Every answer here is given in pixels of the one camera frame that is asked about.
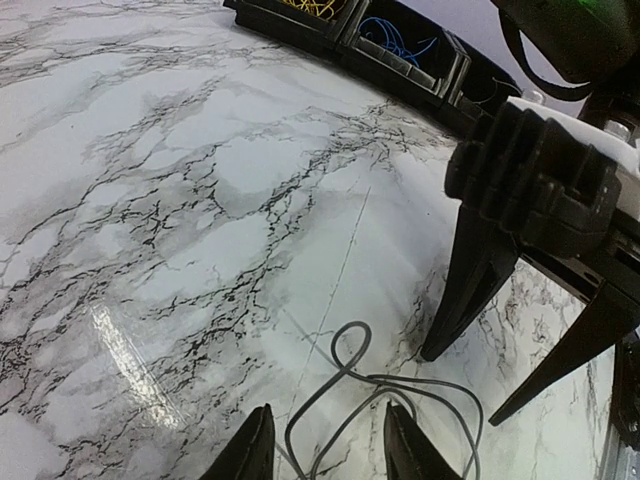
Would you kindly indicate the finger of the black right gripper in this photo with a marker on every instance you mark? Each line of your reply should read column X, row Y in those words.
column 606, row 320

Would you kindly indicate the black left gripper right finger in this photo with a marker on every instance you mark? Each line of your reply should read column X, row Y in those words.
column 409, row 454

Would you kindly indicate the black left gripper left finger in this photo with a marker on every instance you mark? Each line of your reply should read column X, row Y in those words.
column 249, row 454

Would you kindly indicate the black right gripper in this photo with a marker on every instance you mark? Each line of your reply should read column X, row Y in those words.
column 533, row 184

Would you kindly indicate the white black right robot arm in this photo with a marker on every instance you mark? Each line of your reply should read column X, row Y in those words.
column 594, row 45

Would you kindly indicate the black compartment tray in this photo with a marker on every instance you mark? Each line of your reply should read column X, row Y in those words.
column 393, row 47

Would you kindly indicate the aluminium front table frame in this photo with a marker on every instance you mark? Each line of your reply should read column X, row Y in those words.
column 620, row 459

